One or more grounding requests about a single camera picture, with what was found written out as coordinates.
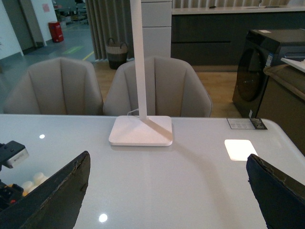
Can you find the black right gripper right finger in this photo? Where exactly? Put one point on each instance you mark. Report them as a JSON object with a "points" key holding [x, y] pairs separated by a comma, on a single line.
{"points": [[281, 198]]}

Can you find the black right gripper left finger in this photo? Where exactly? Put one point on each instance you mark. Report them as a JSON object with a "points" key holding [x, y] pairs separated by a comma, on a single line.
{"points": [[56, 203]]}

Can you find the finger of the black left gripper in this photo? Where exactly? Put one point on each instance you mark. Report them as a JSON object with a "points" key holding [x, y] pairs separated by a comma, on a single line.
{"points": [[7, 196]]}

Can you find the yellow two-stud block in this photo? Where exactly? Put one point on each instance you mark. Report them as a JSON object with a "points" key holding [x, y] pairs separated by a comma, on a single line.
{"points": [[18, 189]]}

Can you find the white studded base plate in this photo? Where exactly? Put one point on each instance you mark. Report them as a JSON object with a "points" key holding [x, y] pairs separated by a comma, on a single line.
{"points": [[37, 180]]}

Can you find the table label sticker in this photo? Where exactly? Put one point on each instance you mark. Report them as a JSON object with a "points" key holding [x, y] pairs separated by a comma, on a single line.
{"points": [[246, 123]]}

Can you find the white desk lamp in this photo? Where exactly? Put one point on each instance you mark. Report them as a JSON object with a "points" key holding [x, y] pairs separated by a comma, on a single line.
{"points": [[144, 130]]}

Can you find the beige chair right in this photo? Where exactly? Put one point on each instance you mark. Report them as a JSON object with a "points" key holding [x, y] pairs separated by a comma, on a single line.
{"points": [[172, 88]]}

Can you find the beige chair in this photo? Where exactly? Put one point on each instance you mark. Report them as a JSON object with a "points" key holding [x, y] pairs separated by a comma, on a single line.
{"points": [[59, 86], [172, 88]]}

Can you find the beige chair left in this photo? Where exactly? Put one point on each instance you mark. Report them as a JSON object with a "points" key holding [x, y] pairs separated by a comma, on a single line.
{"points": [[59, 86]]}

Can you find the black washing machine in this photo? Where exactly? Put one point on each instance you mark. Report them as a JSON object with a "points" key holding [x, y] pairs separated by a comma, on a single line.
{"points": [[263, 48]]}

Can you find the woven basket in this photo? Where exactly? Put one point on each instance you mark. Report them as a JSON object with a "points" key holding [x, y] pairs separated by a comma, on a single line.
{"points": [[116, 53]]}

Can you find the red bin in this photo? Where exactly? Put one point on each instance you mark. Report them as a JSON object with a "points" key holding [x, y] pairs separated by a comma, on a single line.
{"points": [[56, 32]]}

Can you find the dark counter cabinet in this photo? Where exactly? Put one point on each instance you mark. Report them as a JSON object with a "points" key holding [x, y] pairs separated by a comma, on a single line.
{"points": [[216, 37]]}

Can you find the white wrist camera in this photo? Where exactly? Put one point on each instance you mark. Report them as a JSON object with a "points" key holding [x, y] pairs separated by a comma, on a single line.
{"points": [[12, 153]]}

